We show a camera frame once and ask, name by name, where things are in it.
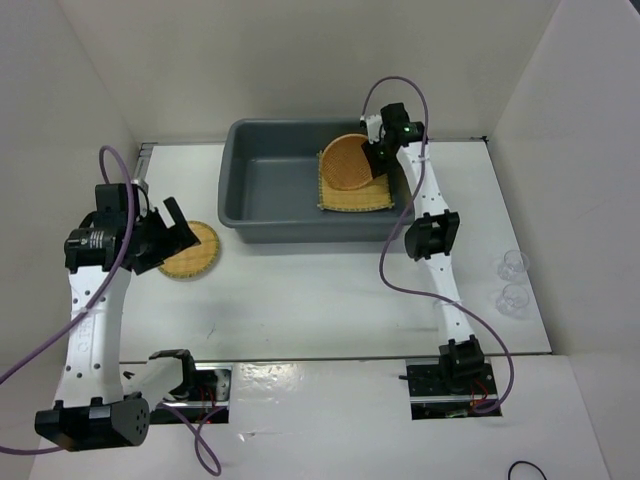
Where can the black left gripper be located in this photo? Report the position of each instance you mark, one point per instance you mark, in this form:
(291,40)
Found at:
(175,238)

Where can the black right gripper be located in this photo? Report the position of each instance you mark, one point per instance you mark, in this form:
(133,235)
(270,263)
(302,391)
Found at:
(377,167)

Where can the round yellow bamboo tray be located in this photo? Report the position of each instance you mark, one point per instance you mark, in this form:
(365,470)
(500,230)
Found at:
(196,260)

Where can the round orange woven tray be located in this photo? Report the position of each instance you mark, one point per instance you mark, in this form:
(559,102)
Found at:
(343,163)

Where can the rectangular bamboo mat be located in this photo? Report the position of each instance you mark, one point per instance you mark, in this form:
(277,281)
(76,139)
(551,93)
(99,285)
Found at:
(375,196)

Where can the clear plastic cup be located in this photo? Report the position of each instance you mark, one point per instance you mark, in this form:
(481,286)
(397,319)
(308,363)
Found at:
(514,266)
(512,301)

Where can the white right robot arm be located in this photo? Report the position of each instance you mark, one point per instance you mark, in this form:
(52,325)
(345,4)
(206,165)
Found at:
(429,241)

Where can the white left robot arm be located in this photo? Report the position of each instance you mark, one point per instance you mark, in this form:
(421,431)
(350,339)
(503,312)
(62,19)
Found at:
(96,407)

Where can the grey plastic bin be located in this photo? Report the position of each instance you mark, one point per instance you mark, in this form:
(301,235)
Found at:
(268,190)

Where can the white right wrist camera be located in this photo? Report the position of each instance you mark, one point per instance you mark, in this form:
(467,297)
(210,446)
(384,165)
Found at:
(373,124)

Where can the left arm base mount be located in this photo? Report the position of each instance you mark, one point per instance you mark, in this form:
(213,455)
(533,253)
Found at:
(210,390)

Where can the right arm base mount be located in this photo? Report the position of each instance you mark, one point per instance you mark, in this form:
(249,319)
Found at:
(432,397)

